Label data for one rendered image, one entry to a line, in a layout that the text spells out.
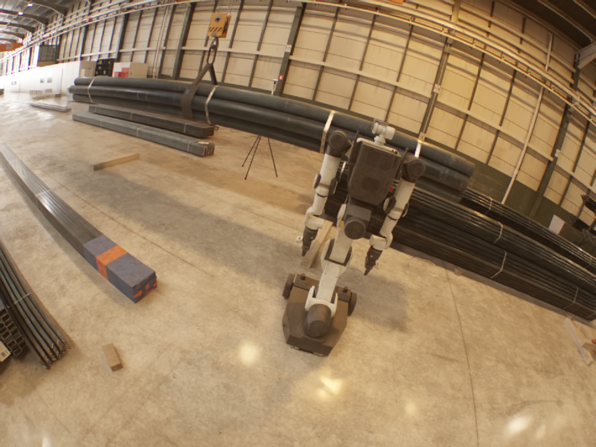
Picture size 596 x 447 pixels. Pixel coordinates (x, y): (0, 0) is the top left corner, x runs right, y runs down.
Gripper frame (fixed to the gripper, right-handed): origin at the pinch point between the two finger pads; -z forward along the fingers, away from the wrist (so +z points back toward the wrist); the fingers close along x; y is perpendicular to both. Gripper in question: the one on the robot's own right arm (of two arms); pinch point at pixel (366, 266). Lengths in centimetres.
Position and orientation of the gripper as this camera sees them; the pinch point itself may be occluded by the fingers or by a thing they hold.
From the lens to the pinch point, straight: 184.4
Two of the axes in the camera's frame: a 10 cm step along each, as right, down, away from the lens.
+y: -9.5, -3.0, 0.7
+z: 1.9, -7.6, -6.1
